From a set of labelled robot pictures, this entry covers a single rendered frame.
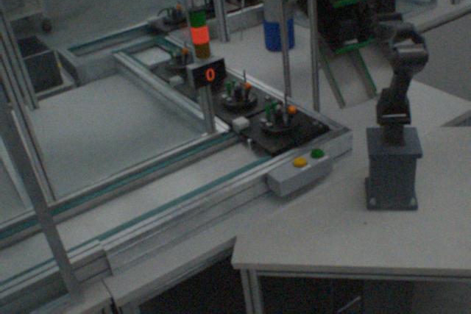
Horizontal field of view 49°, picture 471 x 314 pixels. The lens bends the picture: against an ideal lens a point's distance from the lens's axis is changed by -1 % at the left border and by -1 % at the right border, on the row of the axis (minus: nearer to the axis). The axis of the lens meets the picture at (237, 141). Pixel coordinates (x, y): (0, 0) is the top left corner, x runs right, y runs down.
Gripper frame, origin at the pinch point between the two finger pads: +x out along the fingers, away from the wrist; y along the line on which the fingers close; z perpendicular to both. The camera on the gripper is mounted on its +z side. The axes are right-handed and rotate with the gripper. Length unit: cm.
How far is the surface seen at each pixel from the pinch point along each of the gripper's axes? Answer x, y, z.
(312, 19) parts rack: 14.1, 10.3, 2.9
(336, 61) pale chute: 19.8, 0.1, -13.8
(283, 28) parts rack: 31.6, 14.6, -0.5
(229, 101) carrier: 33, 38, -24
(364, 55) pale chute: 22.5, -12.5, -14.1
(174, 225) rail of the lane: -16, 70, -45
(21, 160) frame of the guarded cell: -36, 101, -11
